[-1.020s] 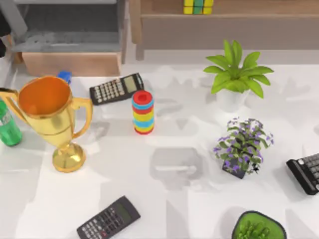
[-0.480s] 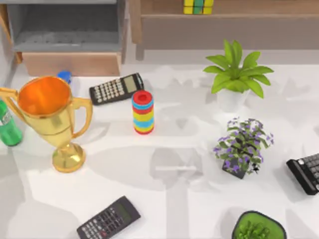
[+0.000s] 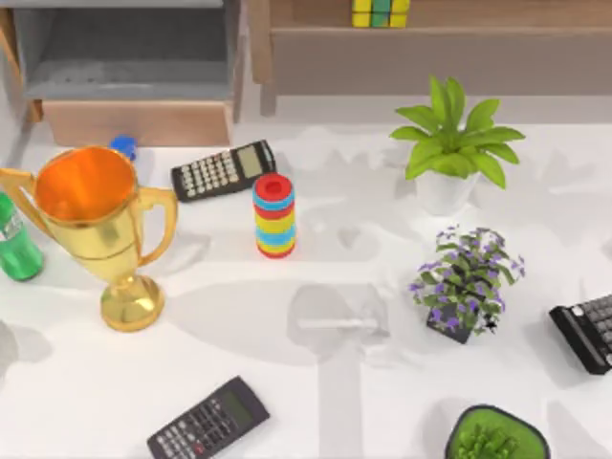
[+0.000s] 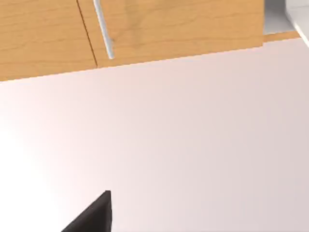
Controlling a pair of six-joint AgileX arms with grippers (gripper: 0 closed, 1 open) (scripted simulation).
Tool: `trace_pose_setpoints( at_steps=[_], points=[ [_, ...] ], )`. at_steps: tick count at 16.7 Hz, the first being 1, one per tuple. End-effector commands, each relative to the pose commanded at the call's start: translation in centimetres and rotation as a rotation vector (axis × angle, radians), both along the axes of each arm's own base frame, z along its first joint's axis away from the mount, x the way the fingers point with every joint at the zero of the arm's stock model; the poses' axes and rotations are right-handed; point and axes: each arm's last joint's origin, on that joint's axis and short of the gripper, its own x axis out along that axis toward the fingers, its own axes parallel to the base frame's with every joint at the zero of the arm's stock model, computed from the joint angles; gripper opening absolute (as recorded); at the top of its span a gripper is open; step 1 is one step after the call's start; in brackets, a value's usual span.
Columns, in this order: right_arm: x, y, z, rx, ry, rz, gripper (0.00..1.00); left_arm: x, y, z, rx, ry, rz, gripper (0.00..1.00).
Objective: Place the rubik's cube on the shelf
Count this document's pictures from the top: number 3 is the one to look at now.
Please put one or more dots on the purple flower plant black pot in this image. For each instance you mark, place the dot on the purple flower plant black pot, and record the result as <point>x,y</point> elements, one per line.
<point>461,287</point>

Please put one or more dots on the black calculator with pale keys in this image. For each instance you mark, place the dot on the black calculator with pale keys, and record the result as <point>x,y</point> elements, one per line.
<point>215,173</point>

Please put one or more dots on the green bottle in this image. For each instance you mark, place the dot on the green bottle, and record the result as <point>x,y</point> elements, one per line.
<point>15,248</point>

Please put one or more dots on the wooden cupboard frame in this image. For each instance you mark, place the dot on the wooden cupboard frame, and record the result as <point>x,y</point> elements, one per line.
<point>12,62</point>

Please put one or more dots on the black calculator with grey keys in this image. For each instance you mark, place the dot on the black calculator with grey keys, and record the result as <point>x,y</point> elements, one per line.
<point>590,330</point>

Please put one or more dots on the yellow and green cube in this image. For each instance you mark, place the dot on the yellow and green cube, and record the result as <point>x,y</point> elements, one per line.
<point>380,12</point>

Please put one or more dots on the pale wooden drawer front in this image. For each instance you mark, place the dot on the pale wooden drawer front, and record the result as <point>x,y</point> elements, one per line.
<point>136,122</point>

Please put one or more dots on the gold trophy cup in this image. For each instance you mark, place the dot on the gold trophy cup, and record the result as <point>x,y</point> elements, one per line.
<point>91,225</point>

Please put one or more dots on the blue bottle cap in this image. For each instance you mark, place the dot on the blue bottle cap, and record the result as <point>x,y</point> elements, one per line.
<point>124,144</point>

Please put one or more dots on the green succulent in dark pot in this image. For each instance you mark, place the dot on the green succulent in dark pot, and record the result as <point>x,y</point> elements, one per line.
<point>497,435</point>

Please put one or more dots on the stack of coloured rings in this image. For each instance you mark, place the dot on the stack of coloured rings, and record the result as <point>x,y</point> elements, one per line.
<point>274,220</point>

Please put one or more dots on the wooden open shelf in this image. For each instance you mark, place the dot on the wooden open shelf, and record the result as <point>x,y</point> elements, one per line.
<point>430,57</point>

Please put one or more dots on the black calculator with dark keys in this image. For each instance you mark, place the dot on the black calculator with dark keys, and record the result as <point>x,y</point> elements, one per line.
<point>210,423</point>

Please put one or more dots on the green plant in white pot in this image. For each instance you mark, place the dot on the green plant in white pot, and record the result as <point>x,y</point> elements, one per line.
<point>449,143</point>

